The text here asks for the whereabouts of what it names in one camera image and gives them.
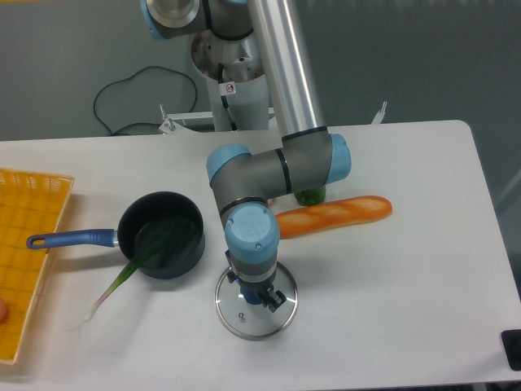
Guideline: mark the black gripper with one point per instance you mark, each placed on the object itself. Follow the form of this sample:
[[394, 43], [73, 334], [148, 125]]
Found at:
[[256, 287]]

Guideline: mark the glass pot lid blue knob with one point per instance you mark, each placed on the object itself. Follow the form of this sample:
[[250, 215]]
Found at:
[[250, 320]]

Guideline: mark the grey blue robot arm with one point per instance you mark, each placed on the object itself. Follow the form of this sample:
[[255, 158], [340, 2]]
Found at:
[[310, 156]]

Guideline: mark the orange baguette bread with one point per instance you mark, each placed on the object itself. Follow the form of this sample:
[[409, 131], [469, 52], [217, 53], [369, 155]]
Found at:
[[334, 214]]

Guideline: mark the green bell pepper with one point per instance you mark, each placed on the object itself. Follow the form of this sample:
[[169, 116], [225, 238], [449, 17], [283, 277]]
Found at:
[[311, 197]]

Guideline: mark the green spring onion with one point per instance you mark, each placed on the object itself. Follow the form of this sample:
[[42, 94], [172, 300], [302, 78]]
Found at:
[[134, 264]]

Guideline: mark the black device at table edge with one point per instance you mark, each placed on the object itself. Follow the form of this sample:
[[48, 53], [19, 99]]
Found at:
[[511, 340]]

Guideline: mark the yellow woven basket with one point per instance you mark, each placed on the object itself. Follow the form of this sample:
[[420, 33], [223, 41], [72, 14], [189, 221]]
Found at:
[[31, 203]]

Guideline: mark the dark pot blue handle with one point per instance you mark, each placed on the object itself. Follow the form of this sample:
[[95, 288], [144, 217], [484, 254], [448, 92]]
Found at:
[[141, 212]]

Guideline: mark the white table clamp bracket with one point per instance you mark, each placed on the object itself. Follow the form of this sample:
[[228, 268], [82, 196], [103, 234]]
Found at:
[[183, 120]]

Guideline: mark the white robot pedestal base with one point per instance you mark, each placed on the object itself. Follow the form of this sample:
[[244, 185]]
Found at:
[[237, 86]]

